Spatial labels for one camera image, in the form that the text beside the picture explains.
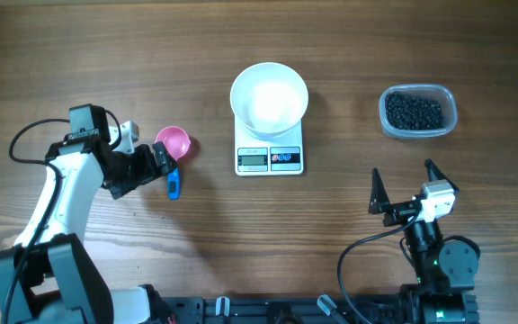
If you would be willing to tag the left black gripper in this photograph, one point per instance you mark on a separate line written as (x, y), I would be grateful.
(148, 170)

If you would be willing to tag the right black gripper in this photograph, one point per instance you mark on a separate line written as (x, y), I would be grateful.
(379, 204)

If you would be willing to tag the pink scoop blue handle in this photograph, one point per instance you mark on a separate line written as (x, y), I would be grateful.
(177, 142)

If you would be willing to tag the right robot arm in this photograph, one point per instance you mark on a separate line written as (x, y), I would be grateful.
(445, 267)

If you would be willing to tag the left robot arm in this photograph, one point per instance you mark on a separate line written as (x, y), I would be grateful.
(47, 276)

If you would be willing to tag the white digital kitchen scale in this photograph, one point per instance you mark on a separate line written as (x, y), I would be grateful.
(280, 155)

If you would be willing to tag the white round bowl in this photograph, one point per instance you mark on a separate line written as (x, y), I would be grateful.
(268, 99)

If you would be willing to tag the black beans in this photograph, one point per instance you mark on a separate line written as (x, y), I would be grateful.
(413, 113)

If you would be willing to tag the clear plastic container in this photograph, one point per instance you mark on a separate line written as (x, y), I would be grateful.
(430, 91)

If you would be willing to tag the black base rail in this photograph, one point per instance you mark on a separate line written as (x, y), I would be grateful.
(286, 310)

